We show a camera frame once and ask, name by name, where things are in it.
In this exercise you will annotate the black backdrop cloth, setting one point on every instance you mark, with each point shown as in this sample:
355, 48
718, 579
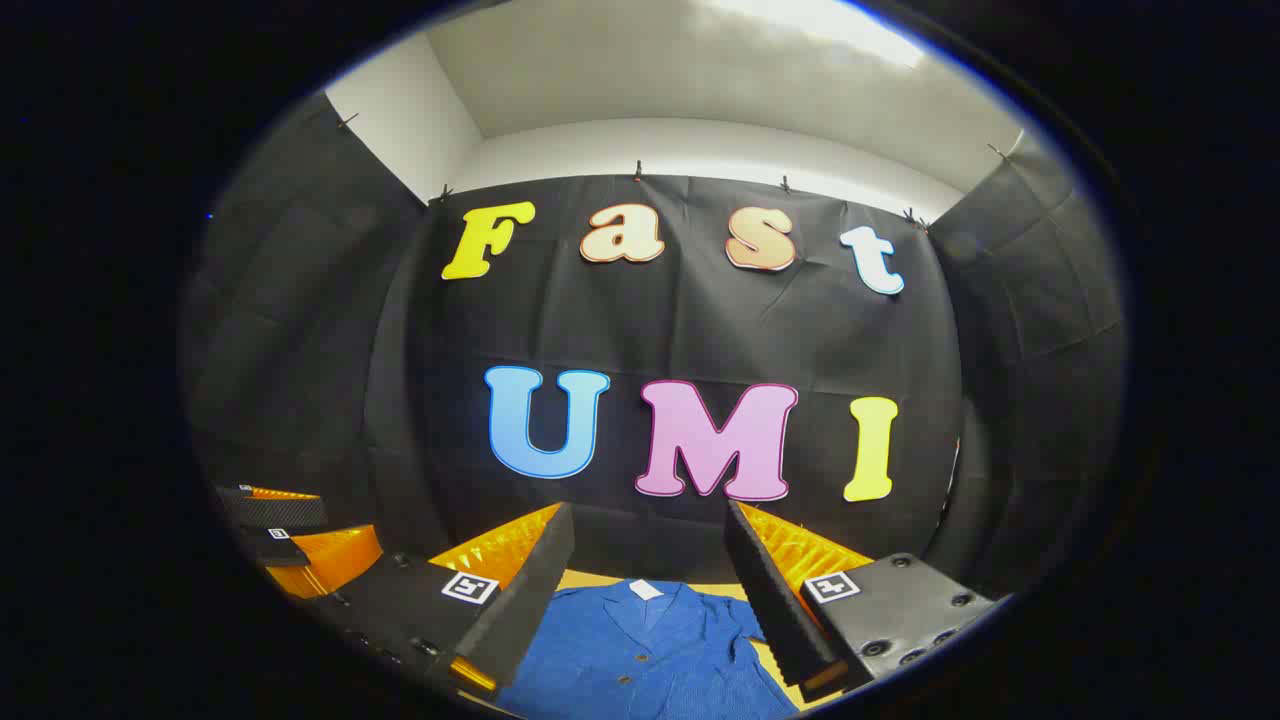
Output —
700, 330

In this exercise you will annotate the row of black cloth clips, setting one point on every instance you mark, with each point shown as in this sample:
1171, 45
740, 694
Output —
637, 170

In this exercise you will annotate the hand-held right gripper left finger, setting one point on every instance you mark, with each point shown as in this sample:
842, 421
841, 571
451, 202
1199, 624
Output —
535, 590

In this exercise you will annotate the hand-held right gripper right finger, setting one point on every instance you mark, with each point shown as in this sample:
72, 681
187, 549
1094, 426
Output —
765, 600

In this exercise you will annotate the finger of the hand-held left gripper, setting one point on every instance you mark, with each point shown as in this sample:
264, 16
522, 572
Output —
280, 550
275, 512

